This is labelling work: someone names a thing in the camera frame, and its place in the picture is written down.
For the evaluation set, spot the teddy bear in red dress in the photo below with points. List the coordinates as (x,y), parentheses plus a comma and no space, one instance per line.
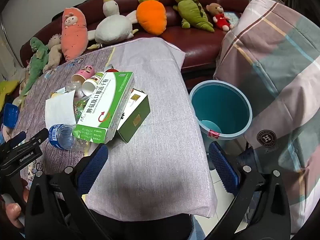
(221,20)

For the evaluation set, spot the bright green dinosaur plush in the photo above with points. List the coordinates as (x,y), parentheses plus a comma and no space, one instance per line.
(37,60)

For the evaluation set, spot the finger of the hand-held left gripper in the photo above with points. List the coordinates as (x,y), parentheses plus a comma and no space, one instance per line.
(37,137)
(17,138)

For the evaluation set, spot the dark red leather sofa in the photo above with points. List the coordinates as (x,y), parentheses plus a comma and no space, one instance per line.
(200,45)

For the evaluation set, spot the pink carrot plush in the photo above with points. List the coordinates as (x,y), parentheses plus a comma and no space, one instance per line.
(73,37)

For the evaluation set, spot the plaid blanket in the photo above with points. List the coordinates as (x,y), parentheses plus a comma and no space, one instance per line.
(275,67)

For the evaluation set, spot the green white medicine box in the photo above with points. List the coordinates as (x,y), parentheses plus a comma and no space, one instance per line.
(105,107)

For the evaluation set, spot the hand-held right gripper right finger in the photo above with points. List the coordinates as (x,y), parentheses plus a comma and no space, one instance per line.
(222,166)

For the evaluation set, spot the yellow plush toy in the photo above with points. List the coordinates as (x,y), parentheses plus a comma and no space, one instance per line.
(7,90)

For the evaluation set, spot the plastic bottle with blue label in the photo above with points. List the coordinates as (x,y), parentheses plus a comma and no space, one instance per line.
(62,135)

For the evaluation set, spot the person's left hand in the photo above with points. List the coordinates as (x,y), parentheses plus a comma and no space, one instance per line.
(11,211)

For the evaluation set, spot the orange carrot bunny plush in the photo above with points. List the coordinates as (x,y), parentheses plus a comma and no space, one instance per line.
(151,17)

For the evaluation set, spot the blue white booklet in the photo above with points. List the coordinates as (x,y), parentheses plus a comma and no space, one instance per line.
(233,17)

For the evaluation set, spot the beige doll plush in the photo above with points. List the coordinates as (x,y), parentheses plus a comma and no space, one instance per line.
(53,55)

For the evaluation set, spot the green snack packet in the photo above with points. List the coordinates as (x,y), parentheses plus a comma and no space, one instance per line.
(80,106)

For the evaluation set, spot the olive green dinosaur plush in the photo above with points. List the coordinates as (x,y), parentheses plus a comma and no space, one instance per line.
(192,10)

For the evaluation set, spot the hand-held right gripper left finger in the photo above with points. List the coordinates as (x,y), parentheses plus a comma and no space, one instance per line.
(92,166)

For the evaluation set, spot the white paper sheet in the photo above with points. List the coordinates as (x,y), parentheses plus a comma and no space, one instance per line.
(60,110)

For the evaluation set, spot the white green paper cup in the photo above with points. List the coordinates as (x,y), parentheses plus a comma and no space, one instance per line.
(91,83)

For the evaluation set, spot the white orange plastic bowl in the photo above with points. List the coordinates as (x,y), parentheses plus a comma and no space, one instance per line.
(110,68)

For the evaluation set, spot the white goose plush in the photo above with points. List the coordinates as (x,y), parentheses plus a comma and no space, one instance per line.
(112,30)

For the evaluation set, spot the pink paper cup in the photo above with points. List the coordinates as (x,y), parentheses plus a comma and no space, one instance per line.
(83,72)

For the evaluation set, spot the dark green box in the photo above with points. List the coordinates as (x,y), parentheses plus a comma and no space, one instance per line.
(136,120)

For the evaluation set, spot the teal plastic bin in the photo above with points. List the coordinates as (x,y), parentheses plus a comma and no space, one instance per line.
(220,105)

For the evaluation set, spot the pink grey table cloth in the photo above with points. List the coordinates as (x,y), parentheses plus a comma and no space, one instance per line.
(162,105)

